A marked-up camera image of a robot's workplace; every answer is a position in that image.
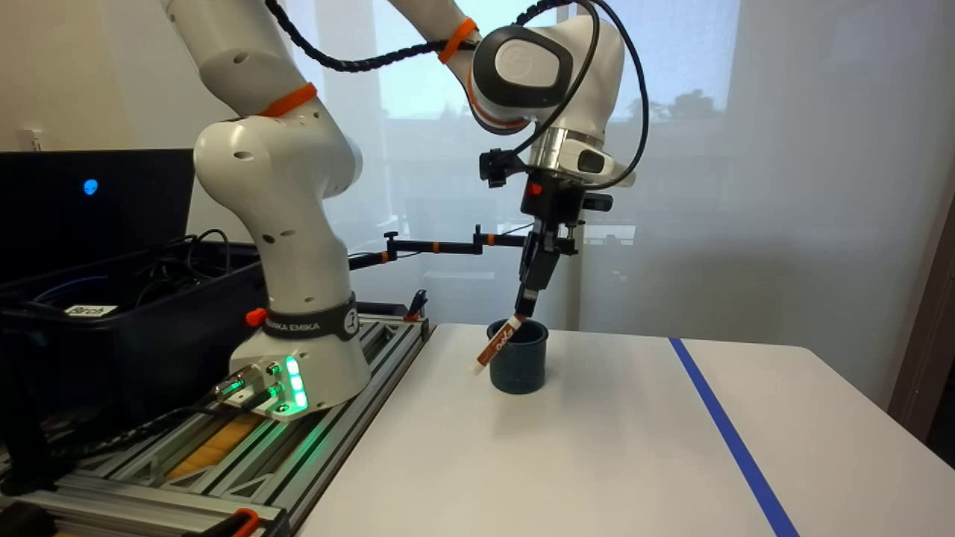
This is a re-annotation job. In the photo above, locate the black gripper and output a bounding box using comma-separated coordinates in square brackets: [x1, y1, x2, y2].
[512, 169, 613, 312]

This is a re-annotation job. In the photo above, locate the black marker pen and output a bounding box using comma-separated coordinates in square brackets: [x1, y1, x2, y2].
[475, 309, 528, 375]

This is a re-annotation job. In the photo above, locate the dark green speckled mug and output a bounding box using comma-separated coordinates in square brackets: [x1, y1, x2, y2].
[483, 317, 552, 397]

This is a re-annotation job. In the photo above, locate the blue tape line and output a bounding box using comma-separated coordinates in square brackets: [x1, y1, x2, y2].
[664, 333, 803, 537]

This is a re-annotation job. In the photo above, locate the sheer white curtain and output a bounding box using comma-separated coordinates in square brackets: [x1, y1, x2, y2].
[294, 0, 948, 400]

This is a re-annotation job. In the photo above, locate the black storage bin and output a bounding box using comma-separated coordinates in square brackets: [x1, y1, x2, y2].
[0, 242, 270, 442]

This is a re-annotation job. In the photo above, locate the tan wooden strip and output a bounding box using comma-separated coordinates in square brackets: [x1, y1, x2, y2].
[161, 411, 264, 485]

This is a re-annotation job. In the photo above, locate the brown wooden panel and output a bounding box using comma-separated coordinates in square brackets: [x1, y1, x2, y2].
[889, 196, 955, 458]

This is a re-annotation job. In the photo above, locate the black monitor with blue light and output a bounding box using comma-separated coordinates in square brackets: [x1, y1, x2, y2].
[0, 147, 200, 285]

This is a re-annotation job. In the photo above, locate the white label tag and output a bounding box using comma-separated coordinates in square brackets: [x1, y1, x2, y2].
[63, 302, 121, 323]

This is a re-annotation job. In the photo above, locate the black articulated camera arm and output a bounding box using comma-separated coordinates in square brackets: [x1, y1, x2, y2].
[342, 224, 531, 275]

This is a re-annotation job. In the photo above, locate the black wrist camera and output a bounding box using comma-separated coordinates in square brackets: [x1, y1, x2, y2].
[476, 147, 531, 187]

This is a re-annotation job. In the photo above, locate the black orange clamp handle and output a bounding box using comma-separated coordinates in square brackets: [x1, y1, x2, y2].
[400, 285, 431, 327]
[228, 505, 269, 537]

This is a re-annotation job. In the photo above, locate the aluminium rail frame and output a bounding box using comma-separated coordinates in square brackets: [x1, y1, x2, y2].
[16, 296, 434, 537]

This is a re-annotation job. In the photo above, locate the orange cable strap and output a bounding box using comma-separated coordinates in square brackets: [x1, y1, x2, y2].
[434, 14, 483, 63]

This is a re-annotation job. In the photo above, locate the black corrugated cable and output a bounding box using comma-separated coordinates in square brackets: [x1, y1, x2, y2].
[261, 0, 651, 190]

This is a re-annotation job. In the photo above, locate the black cable bundle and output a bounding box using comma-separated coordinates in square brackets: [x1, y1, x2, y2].
[136, 227, 261, 302]

